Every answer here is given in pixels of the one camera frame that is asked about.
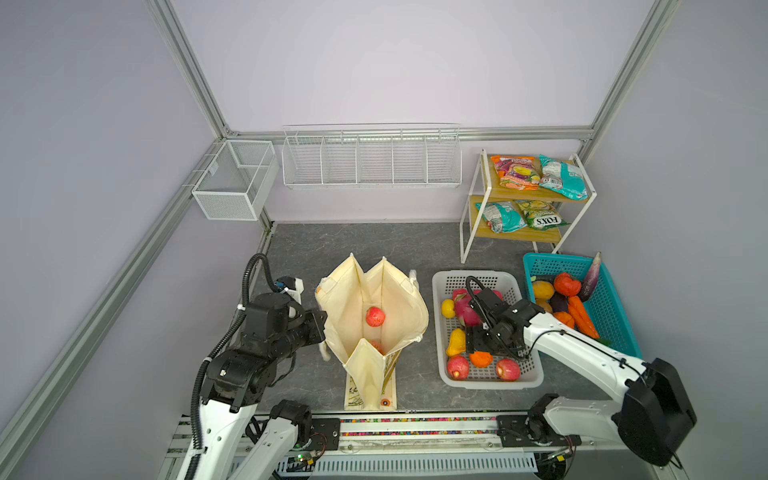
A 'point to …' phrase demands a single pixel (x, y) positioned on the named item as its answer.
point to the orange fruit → (481, 359)
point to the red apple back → (508, 370)
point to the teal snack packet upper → (564, 178)
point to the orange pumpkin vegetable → (565, 319)
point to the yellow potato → (543, 291)
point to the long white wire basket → (372, 155)
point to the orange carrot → (581, 317)
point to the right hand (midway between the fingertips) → (482, 348)
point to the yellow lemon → (448, 308)
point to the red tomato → (564, 284)
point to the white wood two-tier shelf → (473, 226)
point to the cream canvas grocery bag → (345, 294)
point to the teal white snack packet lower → (502, 217)
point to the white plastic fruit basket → (444, 282)
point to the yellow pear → (457, 342)
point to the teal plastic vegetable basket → (603, 304)
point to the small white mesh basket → (238, 181)
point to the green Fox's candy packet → (542, 215)
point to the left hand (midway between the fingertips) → (327, 319)
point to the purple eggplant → (588, 283)
